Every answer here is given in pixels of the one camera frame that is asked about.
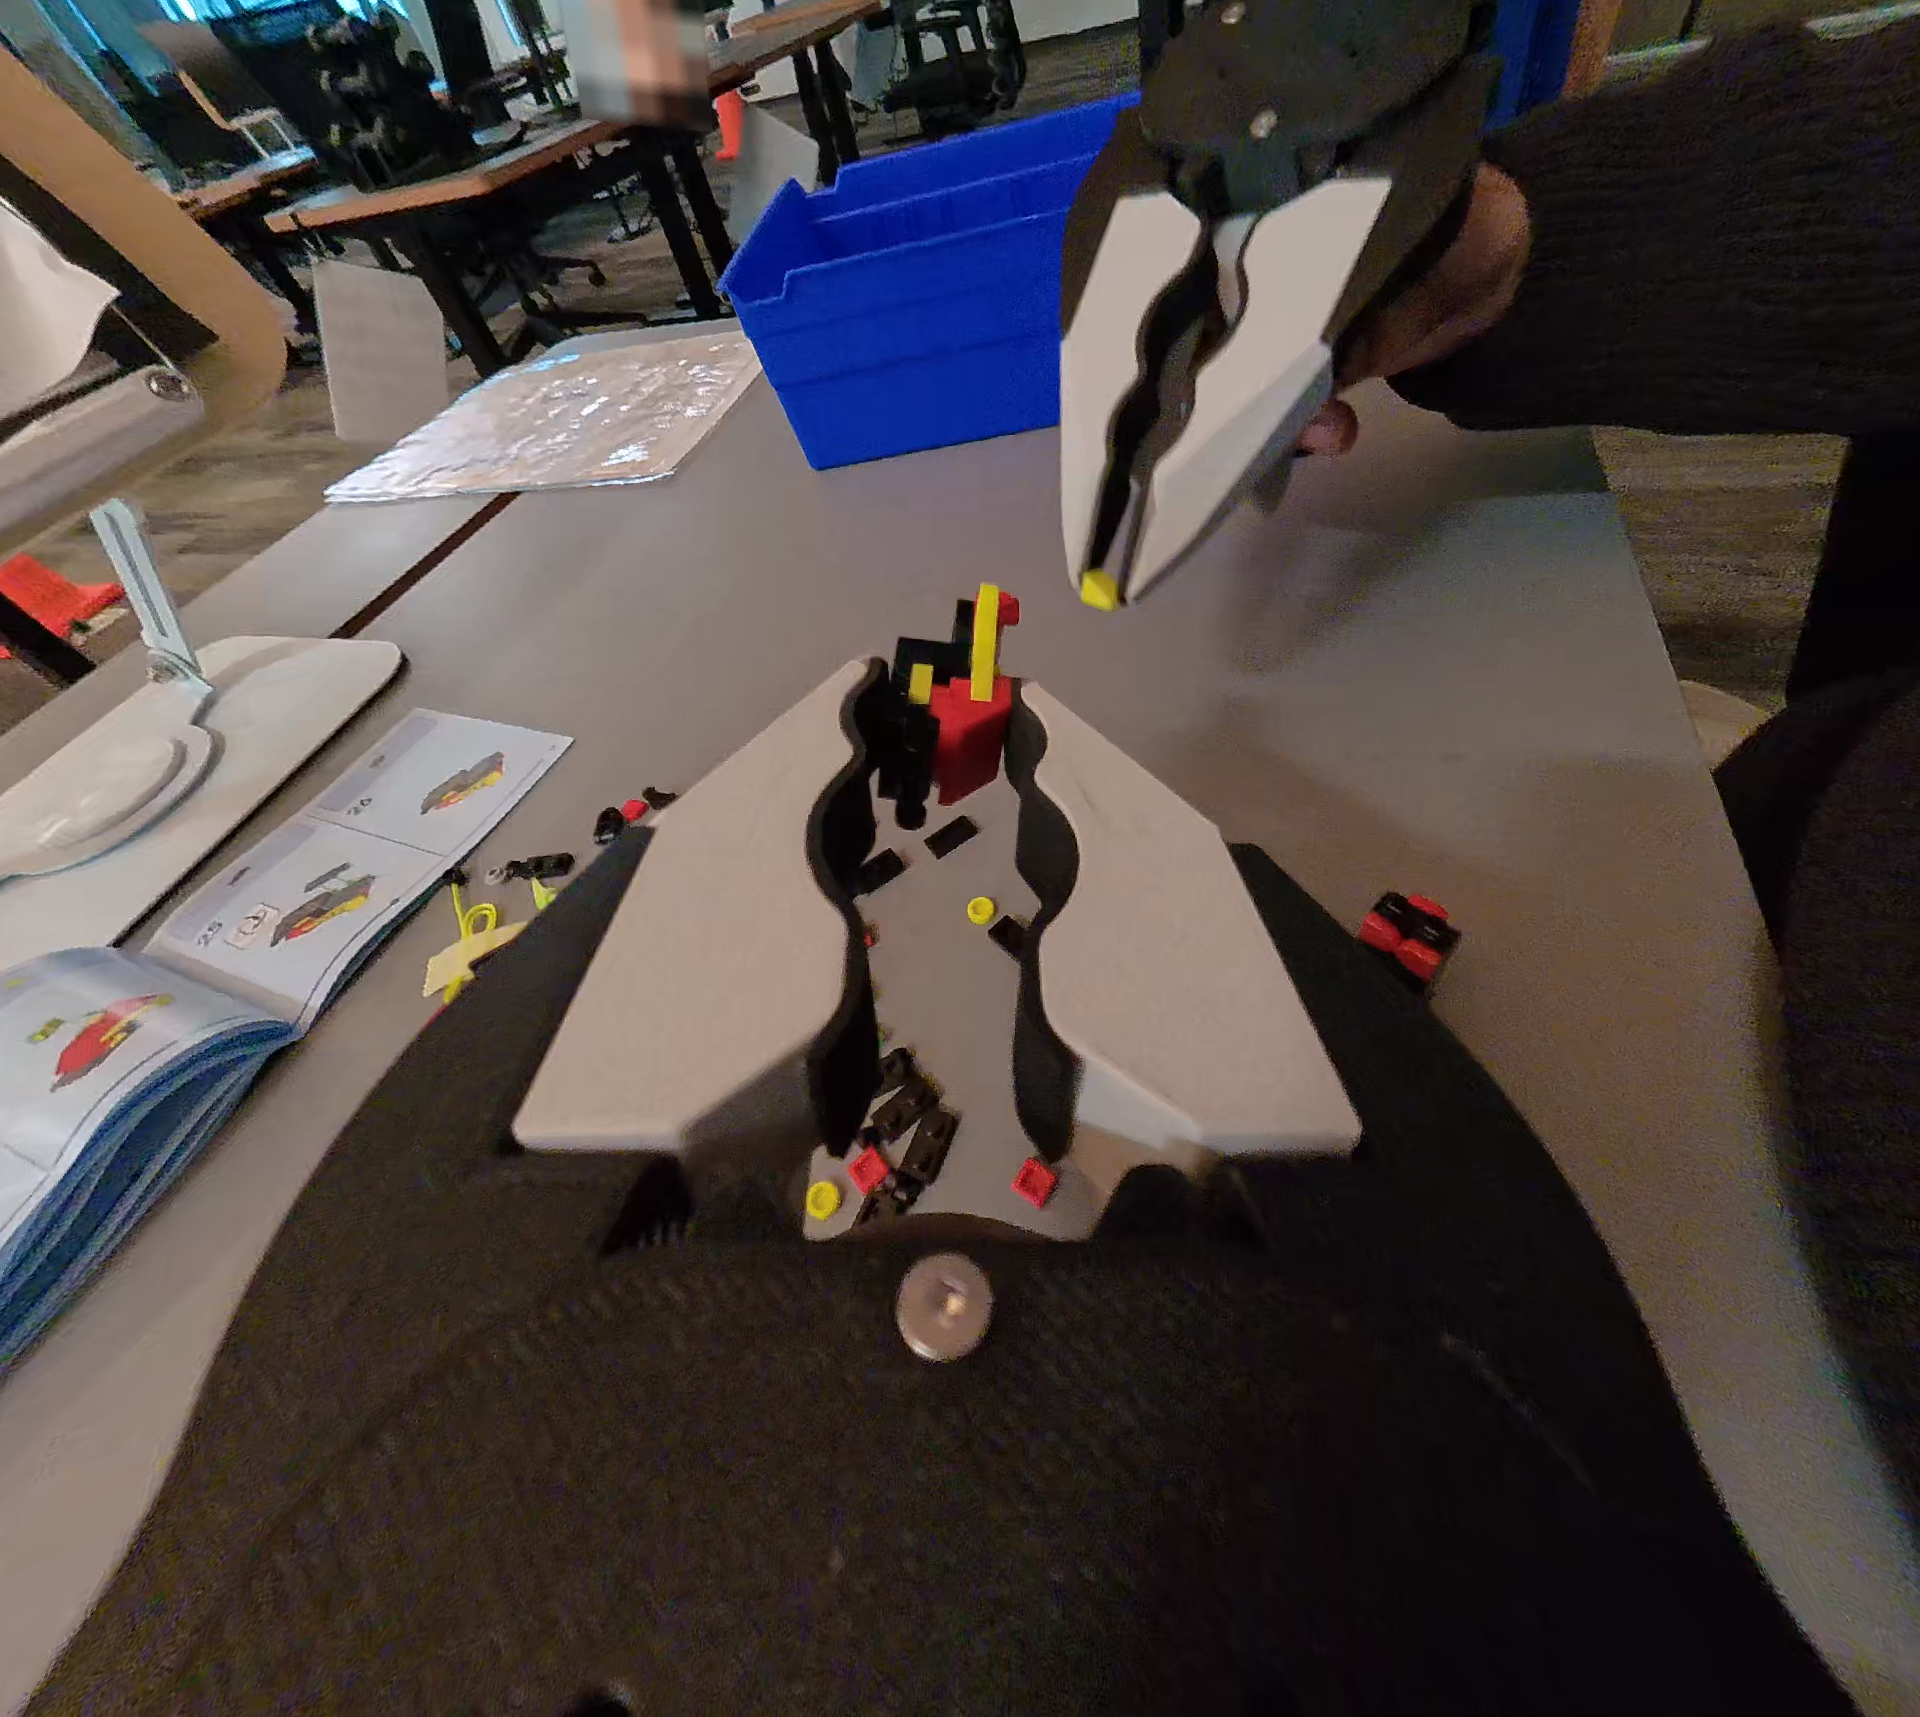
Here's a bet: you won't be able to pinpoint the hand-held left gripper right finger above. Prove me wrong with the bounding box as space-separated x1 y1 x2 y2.
1003 678 1367 1176

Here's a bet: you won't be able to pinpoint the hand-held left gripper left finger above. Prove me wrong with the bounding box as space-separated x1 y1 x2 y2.
509 657 893 1165

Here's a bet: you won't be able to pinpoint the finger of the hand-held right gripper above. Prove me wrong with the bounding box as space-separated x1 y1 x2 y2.
1055 190 1210 605
1115 174 1399 606

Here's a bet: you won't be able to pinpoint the red black lego assembly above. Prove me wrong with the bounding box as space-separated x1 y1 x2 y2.
876 581 1026 834

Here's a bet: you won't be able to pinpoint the person's right forearm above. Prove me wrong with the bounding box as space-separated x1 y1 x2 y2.
1385 22 1920 445

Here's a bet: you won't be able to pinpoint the red and black lego block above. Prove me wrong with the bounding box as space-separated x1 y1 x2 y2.
1356 892 1463 991

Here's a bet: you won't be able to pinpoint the scattered loose lego pieces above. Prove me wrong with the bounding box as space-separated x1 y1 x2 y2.
419 778 1068 1225

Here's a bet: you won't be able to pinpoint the lego instruction booklet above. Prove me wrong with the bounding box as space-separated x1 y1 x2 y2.
0 707 575 1375

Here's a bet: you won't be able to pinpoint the person's right hand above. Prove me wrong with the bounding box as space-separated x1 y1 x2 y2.
1296 164 1535 459

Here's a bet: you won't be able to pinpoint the blue plastic bin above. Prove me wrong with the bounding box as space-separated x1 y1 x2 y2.
720 89 1157 475

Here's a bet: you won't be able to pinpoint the black office chair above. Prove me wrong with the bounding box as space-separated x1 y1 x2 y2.
883 0 1037 137

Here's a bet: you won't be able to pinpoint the white card with red clip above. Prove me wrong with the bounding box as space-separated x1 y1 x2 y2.
715 89 820 235

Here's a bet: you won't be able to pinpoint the wooden desk black legs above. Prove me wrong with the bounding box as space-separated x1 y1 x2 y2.
703 0 978 180
266 45 738 380

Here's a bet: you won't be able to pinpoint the white metal stand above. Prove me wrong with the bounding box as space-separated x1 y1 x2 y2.
0 366 408 882

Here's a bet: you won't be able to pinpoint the clear plastic bag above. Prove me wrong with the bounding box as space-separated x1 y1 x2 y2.
326 329 768 504

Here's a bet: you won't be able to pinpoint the plain white card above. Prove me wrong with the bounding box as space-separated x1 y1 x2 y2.
312 258 452 447

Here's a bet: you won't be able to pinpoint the red plastic object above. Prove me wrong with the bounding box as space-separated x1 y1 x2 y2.
0 550 126 673

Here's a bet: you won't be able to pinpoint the black desk equipment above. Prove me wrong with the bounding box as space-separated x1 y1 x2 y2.
291 7 497 189

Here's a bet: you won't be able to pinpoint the white paper sheet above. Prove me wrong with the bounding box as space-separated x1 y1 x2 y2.
0 203 122 414

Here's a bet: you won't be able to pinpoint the tan curved wooden board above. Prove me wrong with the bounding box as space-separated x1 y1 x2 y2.
0 53 289 428

